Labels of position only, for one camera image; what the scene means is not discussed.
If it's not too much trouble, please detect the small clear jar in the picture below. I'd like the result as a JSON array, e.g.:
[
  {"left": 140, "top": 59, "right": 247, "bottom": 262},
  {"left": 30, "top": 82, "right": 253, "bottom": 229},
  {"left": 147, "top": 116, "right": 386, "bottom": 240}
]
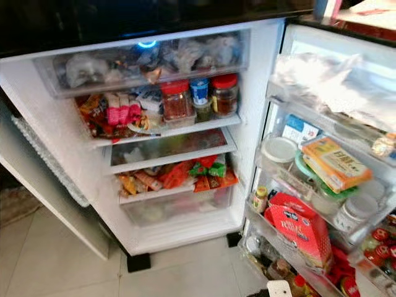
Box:
[{"left": 244, "top": 235, "right": 264, "bottom": 257}]

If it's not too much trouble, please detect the clear freezer drawer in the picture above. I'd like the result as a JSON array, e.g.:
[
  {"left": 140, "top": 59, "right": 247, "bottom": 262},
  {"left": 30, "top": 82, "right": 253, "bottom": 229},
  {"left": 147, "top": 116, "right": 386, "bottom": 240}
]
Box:
[{"left": 34, "top": 30, "right": 251, "bottom": 98}]

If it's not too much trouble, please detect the clear plastic bag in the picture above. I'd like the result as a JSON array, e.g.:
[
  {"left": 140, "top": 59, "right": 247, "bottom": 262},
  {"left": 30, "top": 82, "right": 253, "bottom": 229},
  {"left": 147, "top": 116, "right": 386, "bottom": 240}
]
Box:
[{"left": 272, "top": 53, "right": 396, "bottom": 134}]

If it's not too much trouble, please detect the white packet blue print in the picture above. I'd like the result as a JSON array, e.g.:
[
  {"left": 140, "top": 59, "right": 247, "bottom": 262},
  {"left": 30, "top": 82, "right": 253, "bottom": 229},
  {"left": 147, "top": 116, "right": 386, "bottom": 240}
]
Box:
[{"left": 135, "top": 85, "right": 163, "bottom": 115}]

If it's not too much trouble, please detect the red cardboard box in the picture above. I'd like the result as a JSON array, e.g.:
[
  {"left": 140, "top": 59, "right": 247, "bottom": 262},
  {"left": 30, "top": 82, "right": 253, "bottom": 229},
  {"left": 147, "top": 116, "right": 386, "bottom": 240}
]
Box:
[{"left": 264, "top": 192, "right": 334, "bottom": 274}]

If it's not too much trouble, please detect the red cap bottle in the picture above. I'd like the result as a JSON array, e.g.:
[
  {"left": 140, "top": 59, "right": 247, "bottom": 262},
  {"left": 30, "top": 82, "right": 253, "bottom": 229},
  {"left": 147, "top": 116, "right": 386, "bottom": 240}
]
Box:
[{"left": 368, "top": 226, "right": 394, "bottom": 251}]

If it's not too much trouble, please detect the green lid container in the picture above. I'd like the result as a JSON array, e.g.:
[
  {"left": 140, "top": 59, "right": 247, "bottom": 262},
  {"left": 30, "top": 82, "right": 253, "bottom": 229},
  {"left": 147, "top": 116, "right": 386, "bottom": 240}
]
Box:
[{"left": 294, "top": 152, "right": 356, "bottom": 200}]

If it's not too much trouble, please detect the gold foil packet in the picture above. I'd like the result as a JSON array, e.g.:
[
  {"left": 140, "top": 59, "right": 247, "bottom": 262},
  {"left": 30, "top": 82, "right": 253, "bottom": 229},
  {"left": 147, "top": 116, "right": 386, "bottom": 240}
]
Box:
[{"left": 371, "top": 132, "right": 396, "bottom": 159}]

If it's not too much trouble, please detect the green red packet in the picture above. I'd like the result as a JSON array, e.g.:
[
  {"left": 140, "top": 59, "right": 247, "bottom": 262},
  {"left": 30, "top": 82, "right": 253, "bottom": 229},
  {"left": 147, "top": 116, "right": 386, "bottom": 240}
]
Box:
[{"left": 189, "top": 155, "right": 226, "bottom": 179}]

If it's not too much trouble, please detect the clear crisper drawer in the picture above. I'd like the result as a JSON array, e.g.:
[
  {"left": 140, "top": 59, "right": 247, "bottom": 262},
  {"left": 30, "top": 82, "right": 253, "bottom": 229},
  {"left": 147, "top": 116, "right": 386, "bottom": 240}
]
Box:
[{"left": 121, "top": 184, "right": 233, "bottom": 226}]

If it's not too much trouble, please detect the red plastic bag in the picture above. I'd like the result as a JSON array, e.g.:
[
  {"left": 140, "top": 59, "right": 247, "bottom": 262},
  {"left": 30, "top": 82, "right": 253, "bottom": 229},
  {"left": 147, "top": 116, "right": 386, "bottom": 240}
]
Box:
[{"left": 158, "top": 161, "right": 196, "bottom": 189}]

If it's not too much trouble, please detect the red flat packet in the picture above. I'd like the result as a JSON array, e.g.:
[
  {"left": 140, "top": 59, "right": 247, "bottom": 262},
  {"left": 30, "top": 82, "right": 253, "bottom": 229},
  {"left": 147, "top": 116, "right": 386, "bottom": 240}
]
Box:
[{"left": 331, "top": 247, "right": 363, "bottom": 297}]

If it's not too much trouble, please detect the brown glass bottle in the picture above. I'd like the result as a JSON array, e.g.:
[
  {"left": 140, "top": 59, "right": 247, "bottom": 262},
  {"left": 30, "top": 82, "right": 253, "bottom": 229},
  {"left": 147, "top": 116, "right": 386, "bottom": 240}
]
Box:
[{"left": 267, "top": 257, "right": 291, "bottom": 282}]

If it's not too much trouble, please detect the large red lid jar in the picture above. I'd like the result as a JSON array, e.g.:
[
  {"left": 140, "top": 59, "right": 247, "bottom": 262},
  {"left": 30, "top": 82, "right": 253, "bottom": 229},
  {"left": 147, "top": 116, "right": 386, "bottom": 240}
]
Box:
[{"left": 160, "top": 79, "right": 192, "bottom": 121}]

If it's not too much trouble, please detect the black fridge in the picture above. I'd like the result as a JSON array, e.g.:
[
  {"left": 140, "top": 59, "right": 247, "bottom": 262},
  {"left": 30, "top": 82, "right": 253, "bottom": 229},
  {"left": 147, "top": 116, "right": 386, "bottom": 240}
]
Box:
[{"left": 0, "top": 0, "right": 316, "bottom": 273}]

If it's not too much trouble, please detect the fridge door with shelves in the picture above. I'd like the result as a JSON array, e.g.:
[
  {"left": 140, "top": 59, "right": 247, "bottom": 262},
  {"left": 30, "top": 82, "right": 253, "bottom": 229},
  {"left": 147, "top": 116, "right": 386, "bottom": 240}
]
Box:
[{"left": 238, "top": 22, "right": 396, "bottom": 297}]

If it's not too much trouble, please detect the tall red lid jar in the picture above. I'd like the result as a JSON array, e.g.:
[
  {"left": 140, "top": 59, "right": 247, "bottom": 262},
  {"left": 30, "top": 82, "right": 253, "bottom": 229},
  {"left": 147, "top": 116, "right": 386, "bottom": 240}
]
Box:
[{"left": 210, "top": 73, "right": 239, "bottom": 118}]

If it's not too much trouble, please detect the wide white lid jar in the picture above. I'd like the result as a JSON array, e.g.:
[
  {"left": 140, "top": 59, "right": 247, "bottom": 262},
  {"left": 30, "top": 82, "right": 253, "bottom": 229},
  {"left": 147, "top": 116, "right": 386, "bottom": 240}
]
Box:
[{"left": 260, "top": 135, "right": 299, "bottom": 166}]

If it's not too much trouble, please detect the clear jar white lid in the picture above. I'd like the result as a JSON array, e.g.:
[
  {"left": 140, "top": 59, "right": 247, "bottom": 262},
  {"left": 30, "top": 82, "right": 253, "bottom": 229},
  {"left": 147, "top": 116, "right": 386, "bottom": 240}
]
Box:
[{"left": 333, "top": 193, "right": 378, "bottom": 233}]

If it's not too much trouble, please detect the orange brown snack pack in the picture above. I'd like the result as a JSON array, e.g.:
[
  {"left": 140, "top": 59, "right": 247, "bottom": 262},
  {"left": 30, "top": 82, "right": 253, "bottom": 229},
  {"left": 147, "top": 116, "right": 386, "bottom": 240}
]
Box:
[{"left": 77, "top": 93, "right": 109, "bottom": 138}]

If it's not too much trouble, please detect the clear chiller drawer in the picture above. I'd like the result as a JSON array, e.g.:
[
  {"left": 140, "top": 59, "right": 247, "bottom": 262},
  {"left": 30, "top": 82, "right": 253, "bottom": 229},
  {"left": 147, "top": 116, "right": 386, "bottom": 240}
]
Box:
[{"left": 108, "top": 129, "right": 237, "bottom": 174}]

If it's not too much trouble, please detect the white frozen food bag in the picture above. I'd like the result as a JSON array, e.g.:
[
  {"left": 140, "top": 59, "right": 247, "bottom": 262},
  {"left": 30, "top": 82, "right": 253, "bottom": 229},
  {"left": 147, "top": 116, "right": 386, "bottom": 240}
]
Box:
[{"left": 65, "top": 53, "right": 109, "bottom": 88}]

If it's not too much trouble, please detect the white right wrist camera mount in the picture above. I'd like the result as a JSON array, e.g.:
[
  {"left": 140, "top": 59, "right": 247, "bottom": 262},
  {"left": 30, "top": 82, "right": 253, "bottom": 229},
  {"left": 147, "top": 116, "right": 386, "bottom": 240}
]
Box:
[{"left": 266, "top": 280, "right": 293, "bottom": 297}]

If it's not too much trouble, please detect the yellow brown sausage pack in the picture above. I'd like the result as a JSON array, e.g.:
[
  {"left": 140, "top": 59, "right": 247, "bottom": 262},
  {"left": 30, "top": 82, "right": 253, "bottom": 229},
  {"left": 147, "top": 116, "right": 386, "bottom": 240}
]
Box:
[{"left": 118, "top": 171, "right": 161, "bottom": 197}]

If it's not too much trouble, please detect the orange packet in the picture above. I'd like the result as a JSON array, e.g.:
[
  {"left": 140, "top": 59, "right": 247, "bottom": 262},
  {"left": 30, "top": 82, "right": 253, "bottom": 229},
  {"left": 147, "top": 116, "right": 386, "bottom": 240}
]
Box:
[{"left": 195, "top": 173, "right": 239, "bottom": 191}]

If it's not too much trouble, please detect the pink snack packet bundle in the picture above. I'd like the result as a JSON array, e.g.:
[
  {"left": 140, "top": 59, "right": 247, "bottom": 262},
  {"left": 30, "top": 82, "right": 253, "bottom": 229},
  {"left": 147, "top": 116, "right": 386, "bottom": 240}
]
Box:
[{"left": 104, "top": 92, "right": 143, "bottom": 126}]

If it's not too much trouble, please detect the blue white carton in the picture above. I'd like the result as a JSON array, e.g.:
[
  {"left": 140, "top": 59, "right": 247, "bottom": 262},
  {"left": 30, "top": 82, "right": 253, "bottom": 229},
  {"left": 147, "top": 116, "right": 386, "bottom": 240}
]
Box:
[{"left": 282, "top": 113, "right": 322, "bottom": 146}]

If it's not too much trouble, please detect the small yellow cap bottle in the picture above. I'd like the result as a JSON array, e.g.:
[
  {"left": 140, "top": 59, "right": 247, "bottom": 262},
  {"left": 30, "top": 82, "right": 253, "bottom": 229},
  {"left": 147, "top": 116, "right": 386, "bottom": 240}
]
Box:
[{"left": 251, "top": 186, "right": 269, "bottom": 215}]

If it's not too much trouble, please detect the brown woven floor mat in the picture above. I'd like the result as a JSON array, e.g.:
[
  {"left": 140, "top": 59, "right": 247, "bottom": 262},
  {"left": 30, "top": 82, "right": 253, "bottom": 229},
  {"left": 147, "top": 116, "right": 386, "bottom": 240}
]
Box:
[{"left": 0, "top": 186, "right": 44, "bottom": 226}]

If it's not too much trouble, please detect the dark green jar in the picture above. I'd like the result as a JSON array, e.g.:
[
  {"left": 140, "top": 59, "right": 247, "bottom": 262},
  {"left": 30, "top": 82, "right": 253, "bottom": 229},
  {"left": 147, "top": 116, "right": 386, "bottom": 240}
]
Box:
[{"left": 193, "top": 103, "right": 214, "bottom": 122}]

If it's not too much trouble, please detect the orange flat box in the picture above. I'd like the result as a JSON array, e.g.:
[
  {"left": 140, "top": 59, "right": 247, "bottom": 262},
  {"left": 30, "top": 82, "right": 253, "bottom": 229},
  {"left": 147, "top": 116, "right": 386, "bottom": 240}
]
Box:
[{"left": 300, "top": 136, "right": 373, "bottom": 194}]

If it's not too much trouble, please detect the grey fridge door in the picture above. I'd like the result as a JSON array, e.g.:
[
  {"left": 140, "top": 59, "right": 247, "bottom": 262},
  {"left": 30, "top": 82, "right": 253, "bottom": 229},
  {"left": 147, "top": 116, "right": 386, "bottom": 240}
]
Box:
[{"left": 0, "top": 99, "right": 112, "bottom": 260}]

